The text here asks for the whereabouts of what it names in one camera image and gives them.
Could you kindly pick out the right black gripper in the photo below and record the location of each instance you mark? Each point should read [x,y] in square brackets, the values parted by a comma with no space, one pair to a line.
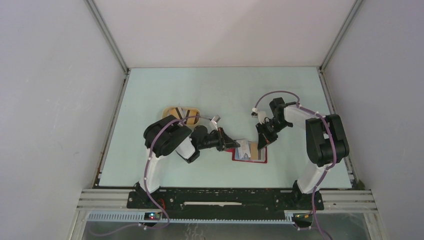
[264,137]

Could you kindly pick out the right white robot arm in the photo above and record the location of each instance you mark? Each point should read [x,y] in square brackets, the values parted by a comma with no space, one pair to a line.
[325,139]

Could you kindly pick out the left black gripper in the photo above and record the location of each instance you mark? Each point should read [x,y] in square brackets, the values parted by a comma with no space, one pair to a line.
[224,142]

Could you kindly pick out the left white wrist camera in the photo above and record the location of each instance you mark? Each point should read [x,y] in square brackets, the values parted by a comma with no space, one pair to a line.
[214,122]

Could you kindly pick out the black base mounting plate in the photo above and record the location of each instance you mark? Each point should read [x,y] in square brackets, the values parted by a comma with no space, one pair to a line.
[189,203]

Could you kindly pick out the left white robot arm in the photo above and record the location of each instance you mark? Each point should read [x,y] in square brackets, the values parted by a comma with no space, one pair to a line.
[171,134]

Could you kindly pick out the red card holder wallet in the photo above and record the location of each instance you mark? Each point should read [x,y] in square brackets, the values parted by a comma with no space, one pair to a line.
[263,156]

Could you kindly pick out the gold black card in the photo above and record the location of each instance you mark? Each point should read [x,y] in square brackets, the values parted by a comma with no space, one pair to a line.
[254,153]

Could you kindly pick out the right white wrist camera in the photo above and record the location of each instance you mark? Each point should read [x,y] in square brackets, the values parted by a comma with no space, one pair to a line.
[259,114]

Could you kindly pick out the white numbered card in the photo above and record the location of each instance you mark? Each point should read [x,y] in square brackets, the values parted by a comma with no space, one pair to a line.
[243,151]

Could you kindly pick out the aluminium frame rail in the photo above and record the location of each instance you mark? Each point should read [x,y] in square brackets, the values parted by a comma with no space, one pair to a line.
[114,203]

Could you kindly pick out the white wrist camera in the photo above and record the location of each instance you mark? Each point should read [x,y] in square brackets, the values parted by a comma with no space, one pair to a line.
[259,114]
[214,122]

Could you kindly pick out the beige oval tray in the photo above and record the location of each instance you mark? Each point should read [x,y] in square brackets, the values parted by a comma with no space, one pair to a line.
[183,112]

